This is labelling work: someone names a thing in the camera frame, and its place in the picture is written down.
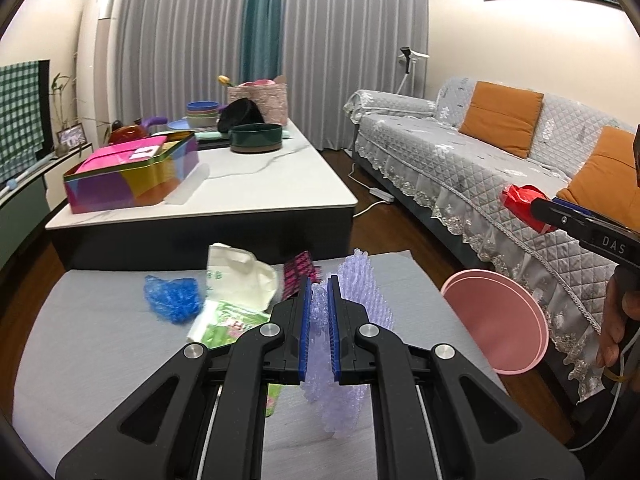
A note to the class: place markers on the pink trash bin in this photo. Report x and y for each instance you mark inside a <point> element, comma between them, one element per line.
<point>495,325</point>

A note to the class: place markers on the black television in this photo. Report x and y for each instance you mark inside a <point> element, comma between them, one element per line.
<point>46,105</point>

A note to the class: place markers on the colourful tin box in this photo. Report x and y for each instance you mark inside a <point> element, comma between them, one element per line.
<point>125,180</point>

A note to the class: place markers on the black hat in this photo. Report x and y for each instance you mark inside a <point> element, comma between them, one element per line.
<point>240,112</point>

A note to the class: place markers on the grey sheer curtain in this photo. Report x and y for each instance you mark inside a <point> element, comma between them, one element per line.
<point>350,50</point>

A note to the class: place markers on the photo frame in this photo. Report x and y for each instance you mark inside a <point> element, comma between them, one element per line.
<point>70,137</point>

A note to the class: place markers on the orange cushion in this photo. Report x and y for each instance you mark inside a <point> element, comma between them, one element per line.
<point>500,120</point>
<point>605,175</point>

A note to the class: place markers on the yellow flower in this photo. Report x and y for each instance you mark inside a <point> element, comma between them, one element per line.
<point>225,80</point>

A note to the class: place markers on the pink black patterned wrapper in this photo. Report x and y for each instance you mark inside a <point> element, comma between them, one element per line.
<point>300,272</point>

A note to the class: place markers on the white power strip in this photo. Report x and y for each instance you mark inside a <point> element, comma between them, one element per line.
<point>381,194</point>

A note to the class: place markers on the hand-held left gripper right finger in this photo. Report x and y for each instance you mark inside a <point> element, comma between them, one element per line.
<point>334,340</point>

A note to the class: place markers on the red teapot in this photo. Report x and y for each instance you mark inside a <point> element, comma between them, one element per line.
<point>125,135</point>

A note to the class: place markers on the green television cabinet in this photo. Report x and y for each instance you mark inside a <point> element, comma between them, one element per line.
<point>25,220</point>

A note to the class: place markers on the dark green round bowl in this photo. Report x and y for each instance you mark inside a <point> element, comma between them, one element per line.
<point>255,140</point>

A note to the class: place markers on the stack of coloured bowls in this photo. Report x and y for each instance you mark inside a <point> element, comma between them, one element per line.
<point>202,112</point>

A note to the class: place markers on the white standing air conditioner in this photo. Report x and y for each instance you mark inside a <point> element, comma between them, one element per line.
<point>100,60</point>

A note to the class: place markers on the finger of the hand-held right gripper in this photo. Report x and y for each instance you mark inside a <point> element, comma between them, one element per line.
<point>567,204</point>
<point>555,215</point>

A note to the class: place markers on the pink lace basket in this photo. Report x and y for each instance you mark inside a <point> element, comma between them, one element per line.
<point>270,102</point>

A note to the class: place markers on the blue plate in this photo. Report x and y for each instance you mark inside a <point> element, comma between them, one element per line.
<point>177,125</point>

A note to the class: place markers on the person's right hand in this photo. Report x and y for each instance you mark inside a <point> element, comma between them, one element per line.
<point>610,335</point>

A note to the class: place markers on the grey foam mat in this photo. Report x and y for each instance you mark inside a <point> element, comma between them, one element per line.
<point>100,360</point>

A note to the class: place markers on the marble top coffee table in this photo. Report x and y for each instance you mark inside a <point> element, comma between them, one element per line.
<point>260,185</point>

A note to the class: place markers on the red foil wrapper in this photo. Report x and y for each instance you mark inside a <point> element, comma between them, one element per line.
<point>520,202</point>

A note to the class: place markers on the mint green tray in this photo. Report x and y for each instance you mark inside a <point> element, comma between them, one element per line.
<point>210,136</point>

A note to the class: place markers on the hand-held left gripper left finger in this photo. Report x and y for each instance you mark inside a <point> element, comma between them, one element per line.
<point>302,340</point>

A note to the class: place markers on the white floor lamp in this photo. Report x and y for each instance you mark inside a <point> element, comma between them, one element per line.
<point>410,57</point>

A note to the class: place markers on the grey quilted sofa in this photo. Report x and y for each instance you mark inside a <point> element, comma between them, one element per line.
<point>450,170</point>

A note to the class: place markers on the blue crinkled plastic bag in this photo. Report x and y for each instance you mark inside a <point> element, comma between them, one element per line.
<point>172,297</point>

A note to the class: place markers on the white plastic bag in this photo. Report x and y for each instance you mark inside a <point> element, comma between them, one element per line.
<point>235,270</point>

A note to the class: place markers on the bamboo plant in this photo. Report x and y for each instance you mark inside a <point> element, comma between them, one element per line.
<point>62,100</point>

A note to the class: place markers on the green checked cloth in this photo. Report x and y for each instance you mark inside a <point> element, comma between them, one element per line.
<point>20,115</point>

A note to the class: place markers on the teal curtain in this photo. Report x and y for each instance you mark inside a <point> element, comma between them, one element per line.
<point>262,20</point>

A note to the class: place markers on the white rod blue tip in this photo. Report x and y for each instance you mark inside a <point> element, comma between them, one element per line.
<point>25,175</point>

